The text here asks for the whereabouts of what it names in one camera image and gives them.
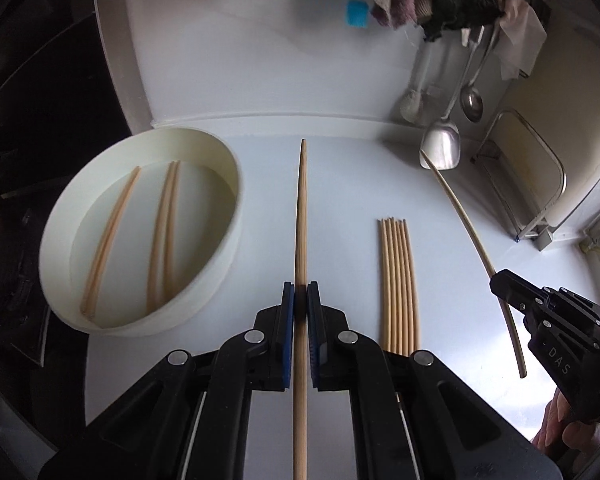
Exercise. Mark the black gas stove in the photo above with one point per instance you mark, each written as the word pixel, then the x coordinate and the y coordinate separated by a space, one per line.
pixel 10 280

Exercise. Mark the tapered bamboo chopstick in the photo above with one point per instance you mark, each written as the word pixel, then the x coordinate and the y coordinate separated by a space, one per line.
pixel 171 250
pixel 301 210
pixel 156 250
pixel 110 240
pixel 467 220

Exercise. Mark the white spoon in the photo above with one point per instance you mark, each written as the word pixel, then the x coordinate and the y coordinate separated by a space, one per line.
pixel 410 105

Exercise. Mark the steel rack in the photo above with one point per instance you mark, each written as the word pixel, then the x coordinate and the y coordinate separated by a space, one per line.
pixel 562 175

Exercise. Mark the row of bamboo chopsticks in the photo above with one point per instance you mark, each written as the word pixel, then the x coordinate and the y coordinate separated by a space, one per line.
pixel 397 285

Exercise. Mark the steel spatula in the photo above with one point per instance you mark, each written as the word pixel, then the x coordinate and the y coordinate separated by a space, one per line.
pixel 442 142

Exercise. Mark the white round basin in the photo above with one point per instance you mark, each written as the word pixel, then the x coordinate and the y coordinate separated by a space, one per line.
pixel 130 240

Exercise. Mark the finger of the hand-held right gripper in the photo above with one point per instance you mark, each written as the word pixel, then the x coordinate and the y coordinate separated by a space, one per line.
pixel 515 290

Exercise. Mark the person's right hand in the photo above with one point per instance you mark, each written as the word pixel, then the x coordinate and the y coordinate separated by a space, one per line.
pixel 555 425

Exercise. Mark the black cloth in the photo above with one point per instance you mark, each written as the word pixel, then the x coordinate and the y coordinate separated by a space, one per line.
pixel 460 5

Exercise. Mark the steel ladle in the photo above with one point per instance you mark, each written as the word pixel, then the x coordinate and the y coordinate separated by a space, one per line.
pixel 471 102

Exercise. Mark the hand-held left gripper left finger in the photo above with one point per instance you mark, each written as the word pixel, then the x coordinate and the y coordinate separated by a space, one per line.
pixel 287 340

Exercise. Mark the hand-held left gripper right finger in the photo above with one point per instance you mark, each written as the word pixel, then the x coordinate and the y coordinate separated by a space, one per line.
pixel 314 340

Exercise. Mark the white cloth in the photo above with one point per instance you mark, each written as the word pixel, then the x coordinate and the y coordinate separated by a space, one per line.
pixel 522 30

